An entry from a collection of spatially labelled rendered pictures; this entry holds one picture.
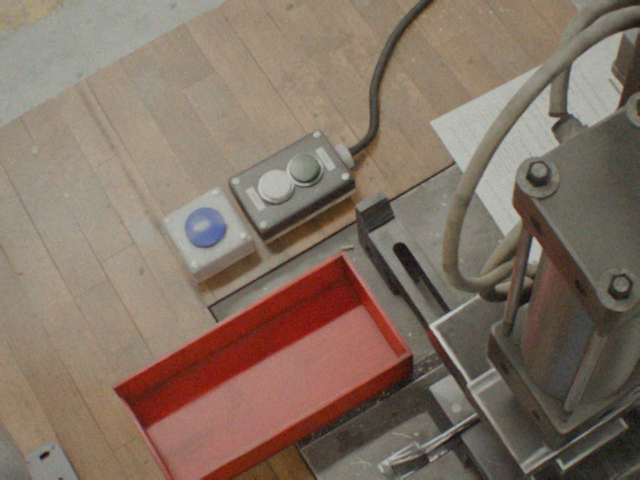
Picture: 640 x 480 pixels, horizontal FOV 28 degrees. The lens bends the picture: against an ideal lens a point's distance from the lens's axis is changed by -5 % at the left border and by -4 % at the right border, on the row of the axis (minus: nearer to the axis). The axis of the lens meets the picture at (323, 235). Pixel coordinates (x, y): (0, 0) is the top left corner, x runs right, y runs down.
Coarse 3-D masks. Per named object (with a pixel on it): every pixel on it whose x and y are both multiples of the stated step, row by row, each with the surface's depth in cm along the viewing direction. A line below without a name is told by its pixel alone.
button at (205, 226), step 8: (200, 208) 128; (208, 208) 128; (192, 216) 128; (200, 216) 127; (208, 216) 127; (216, 216) 127; (184, 224) 128; (192, 224) 127; (200, 224) 127; (208, 224) 127; (216, 224) 127; (224, 224) 127; (192, 232) 127; (200, 232) 127; (208, 232) 127; (216, 232) 127; (224, 232) 127; (192, 240) 127; (200, 240) 127; (208, 240) 127; (216, 240) 127
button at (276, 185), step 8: (264, 176) 129; (272, 176) 129; (280, 176) 129; (264, 184) 128; (272, 184) 128; (280, 184) 128; (288, 184) 128; (264, 192) 128; (272, 192) 128; (280, 192) 128; (288, 192) 128
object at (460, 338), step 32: (448, 320) 100; (480, 320) 100; (448, 352) 100; (480, 352) 99; (480, 384) 94; (480, 416) 95; (512, 416) 93; (512, 448) 92; (544, 448) 92; (576, 448) 94; (608, 448) 96
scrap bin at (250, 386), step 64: (256, 320) 124; (320, 320) 126; (384, 320) 120; (128, 384) 120; (192, 384) 124; (256, 384) 124; (320, 384) 124; (384, 384) 122; (192, 448) 122; (256, 448) 116
